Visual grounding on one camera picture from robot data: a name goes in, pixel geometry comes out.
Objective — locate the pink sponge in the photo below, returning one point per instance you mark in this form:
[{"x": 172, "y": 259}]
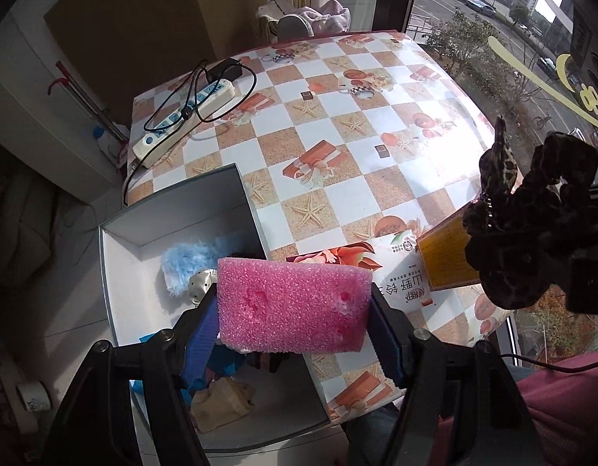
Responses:
[{"x": 289, "y": 306}]

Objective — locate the white polka dot scrunchie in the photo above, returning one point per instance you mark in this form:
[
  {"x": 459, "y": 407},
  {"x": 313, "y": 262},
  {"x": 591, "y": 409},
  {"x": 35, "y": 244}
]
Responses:
[{"x": 201, "y": 286}]

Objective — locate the black power adapter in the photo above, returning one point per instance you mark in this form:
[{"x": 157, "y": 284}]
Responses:
[{"x": 225, "y": 70}]

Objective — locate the leopard print scrunchie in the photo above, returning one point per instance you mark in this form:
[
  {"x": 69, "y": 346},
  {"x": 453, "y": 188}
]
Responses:
[{"x": 532, "y": 194}]

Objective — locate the person's red garment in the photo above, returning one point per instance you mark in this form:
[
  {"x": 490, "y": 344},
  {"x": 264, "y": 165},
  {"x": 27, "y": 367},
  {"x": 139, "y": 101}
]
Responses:
[{"x": 566, "y": 412}]

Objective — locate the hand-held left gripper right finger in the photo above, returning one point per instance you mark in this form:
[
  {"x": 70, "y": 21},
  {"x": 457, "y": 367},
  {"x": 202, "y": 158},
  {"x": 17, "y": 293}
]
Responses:
[{"x": 388, "y": 349}]

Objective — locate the white power strip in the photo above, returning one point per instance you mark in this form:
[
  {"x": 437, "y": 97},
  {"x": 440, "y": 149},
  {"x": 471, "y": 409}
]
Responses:
[{"x": 182, "y": 116}]

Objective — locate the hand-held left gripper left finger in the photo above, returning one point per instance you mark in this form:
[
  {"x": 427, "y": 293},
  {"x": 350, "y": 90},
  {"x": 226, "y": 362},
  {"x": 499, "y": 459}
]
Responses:
[{"x": 201, "y": 344}]

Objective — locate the white cardboard box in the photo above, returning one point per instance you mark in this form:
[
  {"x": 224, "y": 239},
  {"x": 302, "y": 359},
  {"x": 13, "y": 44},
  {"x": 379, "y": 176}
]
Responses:
[{"x": 148, "y": 233}]

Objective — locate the beige knit sock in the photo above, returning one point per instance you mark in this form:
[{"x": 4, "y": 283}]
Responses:
[{"x": 221, "y": 403}]

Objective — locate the blue plastic shoe cover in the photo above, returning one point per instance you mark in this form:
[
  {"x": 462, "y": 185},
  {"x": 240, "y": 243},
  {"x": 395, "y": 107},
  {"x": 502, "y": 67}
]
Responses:
[{"x": 221, "y": 364}]

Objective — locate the pink cloth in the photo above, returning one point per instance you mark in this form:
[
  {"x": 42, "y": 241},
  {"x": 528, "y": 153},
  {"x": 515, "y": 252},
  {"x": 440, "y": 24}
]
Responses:
[{"x": 328, "y": 17}]

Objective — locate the orange white tissue pack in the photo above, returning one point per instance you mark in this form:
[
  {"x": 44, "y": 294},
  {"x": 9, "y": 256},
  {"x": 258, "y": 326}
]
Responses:
[{"x": 376, "y": 264}]

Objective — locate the red patterned box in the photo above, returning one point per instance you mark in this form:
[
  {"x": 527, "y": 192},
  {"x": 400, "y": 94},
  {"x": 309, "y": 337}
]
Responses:
[{"x": 444, "y": 257}]

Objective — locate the light blue fluffy scrunchie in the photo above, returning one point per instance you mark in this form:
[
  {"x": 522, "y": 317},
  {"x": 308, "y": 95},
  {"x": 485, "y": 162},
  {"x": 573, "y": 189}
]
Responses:
[{"x": 187, "y": 262}]

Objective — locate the person's jeans leg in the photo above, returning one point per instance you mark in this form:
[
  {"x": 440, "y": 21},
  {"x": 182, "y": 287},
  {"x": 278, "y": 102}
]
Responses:
[{"x": 374, "y": 437}]

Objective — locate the checkered vinyl tablecloth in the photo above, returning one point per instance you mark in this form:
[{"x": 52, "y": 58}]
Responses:
[{"x": 367, "y": 145}]

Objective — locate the yellow window decal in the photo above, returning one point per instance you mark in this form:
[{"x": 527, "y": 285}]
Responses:
[{"x": 532, "y": 75}]

